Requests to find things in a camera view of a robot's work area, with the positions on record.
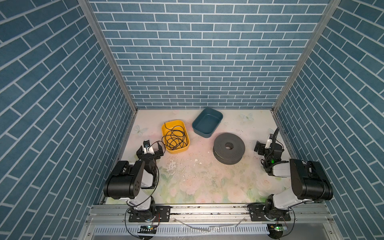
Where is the grey cable spool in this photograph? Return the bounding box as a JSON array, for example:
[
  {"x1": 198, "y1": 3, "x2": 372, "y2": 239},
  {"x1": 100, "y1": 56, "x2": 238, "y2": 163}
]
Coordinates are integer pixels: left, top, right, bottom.
[{"x1": 213, "y1": 133, "x2": 246, "y2": 165}]

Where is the white slotted cable duct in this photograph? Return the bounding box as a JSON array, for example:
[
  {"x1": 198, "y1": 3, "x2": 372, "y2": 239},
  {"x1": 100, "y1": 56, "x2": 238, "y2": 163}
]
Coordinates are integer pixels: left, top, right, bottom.
[{"x1": 94, "y1": 224, "x2": 270, "y2": 237}]

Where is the right green circuit board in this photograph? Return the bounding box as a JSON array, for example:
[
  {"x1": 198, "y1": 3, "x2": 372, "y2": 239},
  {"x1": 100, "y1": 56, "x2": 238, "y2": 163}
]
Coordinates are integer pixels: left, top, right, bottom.
[{"x1": 269, "y1": 224, "x2": 288, "y2": 232}]

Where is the left green circuit board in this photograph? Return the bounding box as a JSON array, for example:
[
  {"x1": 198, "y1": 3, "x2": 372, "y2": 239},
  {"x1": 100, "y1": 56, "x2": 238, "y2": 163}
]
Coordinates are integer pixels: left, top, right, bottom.
[{"x1": 138, "y1": 226, "x2": 158, "y2": 235}]

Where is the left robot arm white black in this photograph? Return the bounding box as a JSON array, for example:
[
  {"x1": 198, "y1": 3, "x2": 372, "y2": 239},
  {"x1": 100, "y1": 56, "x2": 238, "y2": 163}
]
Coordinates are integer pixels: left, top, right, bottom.
[{"x1": 103, "y1": 140, "x2": 164, "y2": 223}]

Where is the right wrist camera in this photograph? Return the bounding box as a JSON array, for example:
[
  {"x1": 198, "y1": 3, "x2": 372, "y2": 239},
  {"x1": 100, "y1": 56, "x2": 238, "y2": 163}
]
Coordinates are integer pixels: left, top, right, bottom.
[{"x1": 265, "y1": 134, "x2": 274, "y2": 149}]

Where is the yellow plastic bin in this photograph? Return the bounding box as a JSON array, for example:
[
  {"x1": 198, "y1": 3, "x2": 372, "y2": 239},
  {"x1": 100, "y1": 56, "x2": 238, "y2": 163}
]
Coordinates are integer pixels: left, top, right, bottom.
[{"x1": 162, "y1": 120, "x2": 191, "y2": 154}]

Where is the green circuit board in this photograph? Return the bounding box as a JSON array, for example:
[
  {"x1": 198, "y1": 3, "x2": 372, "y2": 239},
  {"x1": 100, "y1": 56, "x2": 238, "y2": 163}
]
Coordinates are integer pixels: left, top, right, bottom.
[
  {"x1": 269, "y1": 224, "x2": 288, "y2": 232},
  {"x1": 138, "y1": 226, "x2": 158, "y2": 235}
]

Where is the black cable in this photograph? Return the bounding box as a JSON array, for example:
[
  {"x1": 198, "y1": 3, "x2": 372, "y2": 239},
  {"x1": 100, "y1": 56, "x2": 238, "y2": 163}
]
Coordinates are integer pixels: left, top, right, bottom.
[{"x1": 149, "y1": 122, "x2": 189, "y2": 151}]

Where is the teal plastic bin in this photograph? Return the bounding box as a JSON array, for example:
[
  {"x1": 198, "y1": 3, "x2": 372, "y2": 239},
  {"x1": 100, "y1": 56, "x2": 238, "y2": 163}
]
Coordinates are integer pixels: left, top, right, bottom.
[{"x1": 192, "y1": 108, "x2": 223, "y2": 138}]

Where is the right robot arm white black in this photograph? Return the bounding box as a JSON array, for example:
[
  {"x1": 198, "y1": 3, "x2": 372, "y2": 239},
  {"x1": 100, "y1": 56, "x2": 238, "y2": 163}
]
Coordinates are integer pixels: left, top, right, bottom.
[{"x1": 247, "y1": 140, "x2": 334, "y2": 222}]

